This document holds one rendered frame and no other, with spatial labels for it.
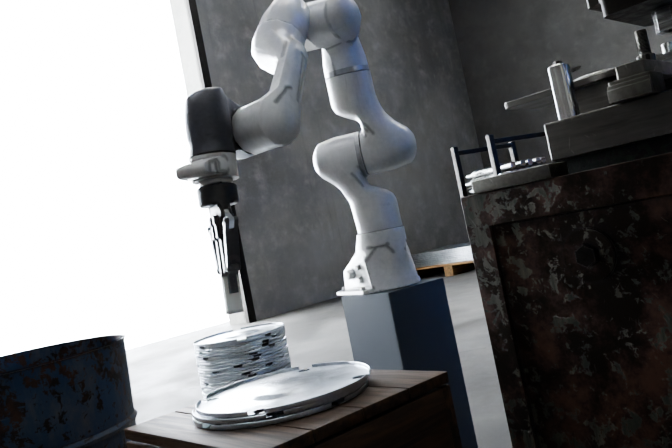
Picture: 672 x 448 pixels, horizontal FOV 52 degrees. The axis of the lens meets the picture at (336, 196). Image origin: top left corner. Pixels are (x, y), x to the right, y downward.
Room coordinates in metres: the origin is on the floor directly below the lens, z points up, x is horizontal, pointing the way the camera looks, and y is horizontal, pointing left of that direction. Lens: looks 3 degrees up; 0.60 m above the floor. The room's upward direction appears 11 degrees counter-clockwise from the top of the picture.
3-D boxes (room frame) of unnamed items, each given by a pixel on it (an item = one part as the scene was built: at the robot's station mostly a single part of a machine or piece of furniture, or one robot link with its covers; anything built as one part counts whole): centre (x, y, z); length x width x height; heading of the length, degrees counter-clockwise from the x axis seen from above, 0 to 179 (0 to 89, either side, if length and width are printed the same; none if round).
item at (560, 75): (1.09, -0.39, 0.75); 0.03 x 0.03 x 0.10; 45
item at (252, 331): (2.22, 0.39, 0.35); 0.29 x 0.29 x 0.01
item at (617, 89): (1.00, -0.48, 0.76); 0.17 x 0.06 x 0.10; 135
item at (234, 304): (1.26, 0.22, 0.53); 0.03 x 0.01 x 0.07; 116
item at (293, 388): (1.15, 0.15, 0.37); 0.29 x 0.29 x 0.01
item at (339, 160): (1.69, -0.05, 0.71); 0.18 x 0.11 x 0.25; 79
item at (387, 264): (1.72, -0.06, 0.52); 0.22 x 0.19 x 0.14; 37
